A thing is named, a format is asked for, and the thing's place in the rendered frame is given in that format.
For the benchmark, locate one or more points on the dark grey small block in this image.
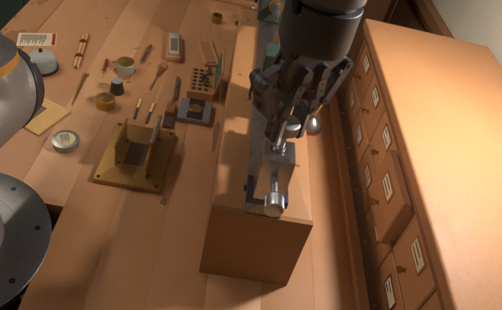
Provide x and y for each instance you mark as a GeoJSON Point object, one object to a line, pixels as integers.
{"type": "Point", "coordinates": [168, 121]}

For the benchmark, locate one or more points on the tan wooden flat box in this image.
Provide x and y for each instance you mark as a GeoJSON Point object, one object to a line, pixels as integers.
{"type": "Point", "coordinates": [208, 52]}

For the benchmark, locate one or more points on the grey dome with black base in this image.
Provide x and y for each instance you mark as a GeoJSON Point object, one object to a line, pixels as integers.
{"type": "Point", "coordinates": [44, 60]}

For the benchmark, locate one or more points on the wooden stick bundle red bands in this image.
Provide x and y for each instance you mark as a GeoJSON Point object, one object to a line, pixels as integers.
{"type": "Point", "coordinates": [80, 51]}

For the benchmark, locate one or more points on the dark cone weight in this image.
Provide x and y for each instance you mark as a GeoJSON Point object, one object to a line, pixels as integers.
{"type": "Point", "coordinates": [117, 87]}

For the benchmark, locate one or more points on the silver round labelled tin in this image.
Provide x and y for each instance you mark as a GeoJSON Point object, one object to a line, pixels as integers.
{"type": "Point", "coordinates": [65, 141]}

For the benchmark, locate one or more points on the black small lever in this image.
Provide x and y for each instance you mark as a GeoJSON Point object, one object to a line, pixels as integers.
{"type": "Point", "coordinates": [250, 92]}

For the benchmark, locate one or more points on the white stone in wooden holder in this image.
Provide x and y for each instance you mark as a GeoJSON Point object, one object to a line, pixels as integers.
{"type": "Point", "coordinates": [174, 44]}

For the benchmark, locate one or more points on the wooden machine plinth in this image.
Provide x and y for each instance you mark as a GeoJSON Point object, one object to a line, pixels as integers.
{"type": "Point", "coordinates": [251, 245]}

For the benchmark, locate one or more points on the silver knurled lock knob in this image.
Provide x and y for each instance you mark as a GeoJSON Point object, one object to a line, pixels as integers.
{"type": "Point", "coordinates": [274, 206]}

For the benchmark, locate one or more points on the olive pointed tool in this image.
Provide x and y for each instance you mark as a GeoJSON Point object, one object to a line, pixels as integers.
{"type": "Point", "coordinates": [80, 87]}

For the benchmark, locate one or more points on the grey tray with brass part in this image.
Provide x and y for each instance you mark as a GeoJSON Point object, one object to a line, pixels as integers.
{"type": "Point", "coordinates": [182, 116]}

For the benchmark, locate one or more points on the green slide rest block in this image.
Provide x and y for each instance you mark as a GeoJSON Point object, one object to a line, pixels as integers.
{"type": "Point", "coordinates": [272, 56]}

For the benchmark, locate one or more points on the silver round oiler brass spout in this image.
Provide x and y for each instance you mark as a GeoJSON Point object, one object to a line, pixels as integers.
{"type": "Point", "coordinates": [314, 126]}

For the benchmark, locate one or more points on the steel carriage stop block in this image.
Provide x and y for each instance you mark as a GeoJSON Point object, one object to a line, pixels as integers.
{"type": "Point", "coordinates": [286, 163]}

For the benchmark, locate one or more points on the yellow abrasive pad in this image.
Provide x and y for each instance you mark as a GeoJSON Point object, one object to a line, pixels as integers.
{"type": "Point", "coordinates": [52, 118]}

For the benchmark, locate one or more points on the green machine housing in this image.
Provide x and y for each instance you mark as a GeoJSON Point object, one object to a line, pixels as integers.
{"type": "Point", "coordinates": [263, 11]}

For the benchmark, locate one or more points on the silver slotted dial knob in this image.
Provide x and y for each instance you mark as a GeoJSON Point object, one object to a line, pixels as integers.
{"type": "Point", "coordinates": [294, 127]}

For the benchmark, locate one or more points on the tan round tin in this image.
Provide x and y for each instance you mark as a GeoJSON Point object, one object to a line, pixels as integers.
{"type": "Point", "coordinates": [105, 102]}

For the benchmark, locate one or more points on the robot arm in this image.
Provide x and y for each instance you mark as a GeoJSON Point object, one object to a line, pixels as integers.
{"type": "Point", "coordinates": [1, 99]}

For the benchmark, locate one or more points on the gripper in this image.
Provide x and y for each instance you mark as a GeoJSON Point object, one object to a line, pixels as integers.
{"type": "Point", "coordinates": [320, 38]}

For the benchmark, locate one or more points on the white card with red end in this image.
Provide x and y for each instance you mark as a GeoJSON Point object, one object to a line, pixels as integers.
{"type": "Point", "coordinates": [33, 39]}

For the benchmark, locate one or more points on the grey cream round cup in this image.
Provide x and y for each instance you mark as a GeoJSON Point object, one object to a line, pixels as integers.
{"type": "Point", "coordinates": [125, 66]}

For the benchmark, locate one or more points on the dark slim graver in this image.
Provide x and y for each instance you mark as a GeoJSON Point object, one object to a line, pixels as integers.
{"type": "Point", "coordinates": [146, 54]}

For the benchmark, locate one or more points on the wooden hole block green lid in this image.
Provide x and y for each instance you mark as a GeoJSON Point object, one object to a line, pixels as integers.
{"type": "Point", "coordinates": [199, 88]}

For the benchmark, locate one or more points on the wooden drawer cabinet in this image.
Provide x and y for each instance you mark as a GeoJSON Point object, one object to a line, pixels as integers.
{"type": "Point", "coordinates": [449, 129]}

